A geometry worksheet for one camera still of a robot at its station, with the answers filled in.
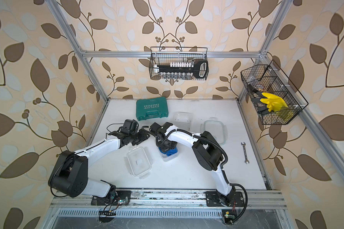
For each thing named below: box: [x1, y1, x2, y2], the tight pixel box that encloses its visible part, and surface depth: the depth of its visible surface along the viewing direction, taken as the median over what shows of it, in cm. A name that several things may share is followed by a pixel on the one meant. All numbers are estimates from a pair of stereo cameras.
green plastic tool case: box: [136, 96, 169, 122], surface depth 111 cm
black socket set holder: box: [153, 60, 209, 80], surface depth 86 cm
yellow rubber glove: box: [259, 92, 289, 113], surface depth 68 cm
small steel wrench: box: [240, 142, 250, 165], surface depth 92 cm
